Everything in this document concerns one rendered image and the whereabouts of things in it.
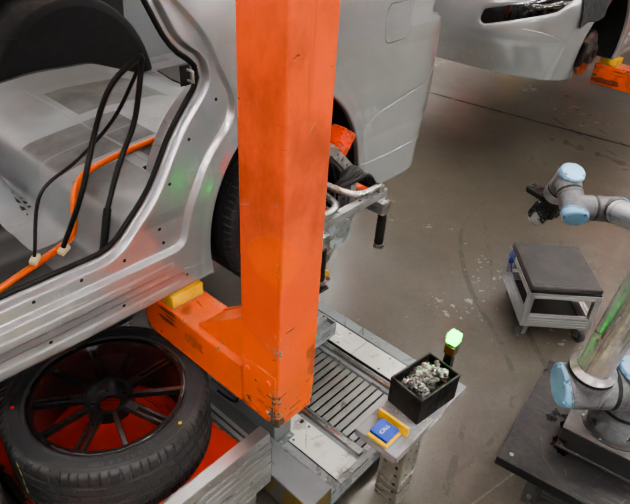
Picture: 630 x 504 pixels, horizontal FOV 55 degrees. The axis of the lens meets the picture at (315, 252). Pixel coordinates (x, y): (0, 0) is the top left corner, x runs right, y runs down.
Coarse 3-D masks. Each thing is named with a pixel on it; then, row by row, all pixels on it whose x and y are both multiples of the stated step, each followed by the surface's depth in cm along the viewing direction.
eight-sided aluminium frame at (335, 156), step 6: (330, 144) 221; (330, 150) 219; (336, 150) 222; (330, 156) 224; (336, 156) 224; (342, 156) 227; (336, 162) 228; (342, 162) 229; (348, 162) 232; (342, 168) 232; (348, 186) 241; (354, 186) 242; (342, 198) 247; (348, 198) 244; (354, 198) 246; (342, 204) 249; (330, 252) 250
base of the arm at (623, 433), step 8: (592, 416) 212; (600, 416) 208; (608, 416) 205; (592, 424) 210; (600, 424) 207; (608, 424) 205; (616, 424) 204; (624, 424) 202; (600, 432) 207; (608, 432) 205; (616, 432) 204; (624, 432) 203; (608, 440) 206; (616, 440) 204; (624, 440) 204
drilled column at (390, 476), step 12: (384, 456) 217; (408, 456) 211; (384, 468) 228; (396, 468) 219; (408, 468) 217; (384, 480) 223; (396, 480) 218; (408, 480) 224; (384, 492) 226; (396, 492) 221
